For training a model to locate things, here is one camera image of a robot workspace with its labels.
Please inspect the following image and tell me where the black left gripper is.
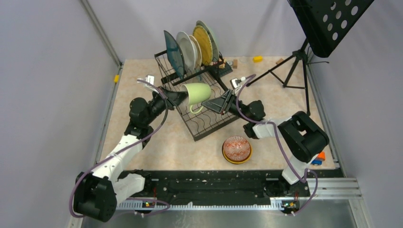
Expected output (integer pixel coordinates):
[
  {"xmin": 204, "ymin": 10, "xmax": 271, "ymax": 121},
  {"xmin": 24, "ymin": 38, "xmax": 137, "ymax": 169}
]
[{"xmin": 144, "ymin": 85, "xmax": 189, "ymax": 124}]

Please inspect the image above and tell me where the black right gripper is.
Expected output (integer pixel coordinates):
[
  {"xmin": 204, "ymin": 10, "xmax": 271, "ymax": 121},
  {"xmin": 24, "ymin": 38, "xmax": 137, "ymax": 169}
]
[{"xmin": 202, "ymin": 89, "xmax": 252, "ymax": 122}]

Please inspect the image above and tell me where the black wire dish rack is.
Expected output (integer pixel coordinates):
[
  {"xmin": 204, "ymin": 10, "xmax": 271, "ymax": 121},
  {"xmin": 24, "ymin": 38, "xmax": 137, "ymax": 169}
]
[{"xmin": 154, "ymin": 50, "xmax": 238, "ymax": 141}]

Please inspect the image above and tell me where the green white mug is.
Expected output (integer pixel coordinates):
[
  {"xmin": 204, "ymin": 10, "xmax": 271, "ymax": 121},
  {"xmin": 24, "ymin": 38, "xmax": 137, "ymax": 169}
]
[{"xmin": 181, "ymin": 83, "xmax": 211, "ymax": 114}]

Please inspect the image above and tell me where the dark teal square plate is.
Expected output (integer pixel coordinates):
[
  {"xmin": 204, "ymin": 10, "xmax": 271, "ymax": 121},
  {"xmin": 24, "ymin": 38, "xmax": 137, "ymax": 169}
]
[{"xmin": 163, "ymin": 30, "xmax": 185, "ymax": 79}]

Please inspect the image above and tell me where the cream floral plate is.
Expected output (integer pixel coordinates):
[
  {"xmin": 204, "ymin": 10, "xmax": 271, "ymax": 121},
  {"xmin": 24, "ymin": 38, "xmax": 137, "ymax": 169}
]
[{"xmin": 189, "ymin": 35, "xmax": 202, "ymax": 70}]

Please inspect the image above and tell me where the light green flower plate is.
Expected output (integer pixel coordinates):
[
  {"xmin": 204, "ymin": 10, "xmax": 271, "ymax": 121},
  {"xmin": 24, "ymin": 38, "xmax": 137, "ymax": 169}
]
[{"xmin": 196, "ymin": 20, "xmax": 220, "ymax": 62}]

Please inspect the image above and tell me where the red patterned bowl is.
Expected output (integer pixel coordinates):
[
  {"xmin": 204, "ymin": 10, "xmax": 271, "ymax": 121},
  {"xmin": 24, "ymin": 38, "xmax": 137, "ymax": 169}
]
[{"xmin": 222, "ymin": 135, "xmax": 253, "ymax": 161}]

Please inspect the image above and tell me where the white plate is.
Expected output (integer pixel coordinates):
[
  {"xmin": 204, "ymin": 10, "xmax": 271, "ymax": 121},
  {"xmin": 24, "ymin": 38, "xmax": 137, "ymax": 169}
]
[{"xmin": 176, "ymin": 31, "xmax": 197, "ymax": 73}]

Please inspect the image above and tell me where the yellow bamboo pattern plate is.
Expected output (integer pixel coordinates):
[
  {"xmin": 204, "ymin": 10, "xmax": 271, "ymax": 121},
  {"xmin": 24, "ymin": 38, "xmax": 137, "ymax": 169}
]
[{"xmin": 192, "ymin": 25, "xmax": 213, "ymax": 66}]

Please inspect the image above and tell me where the yellow bowl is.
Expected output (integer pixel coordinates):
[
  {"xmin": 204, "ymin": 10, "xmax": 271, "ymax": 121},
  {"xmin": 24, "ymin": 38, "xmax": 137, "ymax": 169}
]
[{"xmin": 222, "ymin": 151, "xmax": 253, "ymax": 164}]

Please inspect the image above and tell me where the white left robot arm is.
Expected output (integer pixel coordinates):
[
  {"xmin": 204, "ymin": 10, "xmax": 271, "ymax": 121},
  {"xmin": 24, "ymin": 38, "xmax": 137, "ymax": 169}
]
[{"xmin": 69, "ymin": 87, "xmax": 188, "ymax": 222}]

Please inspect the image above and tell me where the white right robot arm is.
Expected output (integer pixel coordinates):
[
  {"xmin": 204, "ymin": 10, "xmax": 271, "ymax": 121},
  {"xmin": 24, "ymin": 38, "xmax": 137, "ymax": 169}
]
[{"xmin": 201, "ymin": 91, "xmax": 330, "ymax": 196}]

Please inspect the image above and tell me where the clear round lid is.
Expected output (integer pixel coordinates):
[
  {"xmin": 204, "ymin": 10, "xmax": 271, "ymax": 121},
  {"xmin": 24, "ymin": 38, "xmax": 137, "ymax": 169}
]
[{"xmin": 239, "ymin": 57, "xmax": 249, "ymax": 63}]

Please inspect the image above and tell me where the yellow lego block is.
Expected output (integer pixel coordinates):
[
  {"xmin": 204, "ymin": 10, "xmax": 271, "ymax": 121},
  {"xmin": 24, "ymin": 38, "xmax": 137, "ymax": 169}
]
[{"xmin": 252, "ymin": 56, "xmax": 263, "ymax": 63}]

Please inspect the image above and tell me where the brown wooden block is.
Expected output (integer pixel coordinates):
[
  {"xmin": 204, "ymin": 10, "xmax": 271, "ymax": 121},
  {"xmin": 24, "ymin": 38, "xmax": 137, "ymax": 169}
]
[{"xmin": 276, "ymin": 58, "xmax": 284, "ymax": 65}]

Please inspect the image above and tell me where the blue toy car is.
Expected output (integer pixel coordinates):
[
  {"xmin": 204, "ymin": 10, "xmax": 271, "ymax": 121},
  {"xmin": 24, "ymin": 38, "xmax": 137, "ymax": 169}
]
[{"xmin": 311, "ymin": 159, "xmax": 323, "ymax": 166}]

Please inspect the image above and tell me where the black music stand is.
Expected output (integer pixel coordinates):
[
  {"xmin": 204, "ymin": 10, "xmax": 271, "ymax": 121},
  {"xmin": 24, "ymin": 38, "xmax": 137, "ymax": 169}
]
[{"xmin": 246, "ymin": 0, "xmax": 373, "ymax": 115}]

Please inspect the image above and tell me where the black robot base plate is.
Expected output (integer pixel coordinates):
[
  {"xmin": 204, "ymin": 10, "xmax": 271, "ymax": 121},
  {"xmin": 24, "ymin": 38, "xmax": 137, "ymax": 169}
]
[{"xmin": 118, "ymin": 170, "xmax": 311, "ymax": 206}]

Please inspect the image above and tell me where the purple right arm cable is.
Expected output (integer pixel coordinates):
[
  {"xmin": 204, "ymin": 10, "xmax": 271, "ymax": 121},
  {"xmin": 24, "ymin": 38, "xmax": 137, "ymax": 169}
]
[{"xmin": 235, "ymin": 74, "xmax": 318, "ymax": 217}]

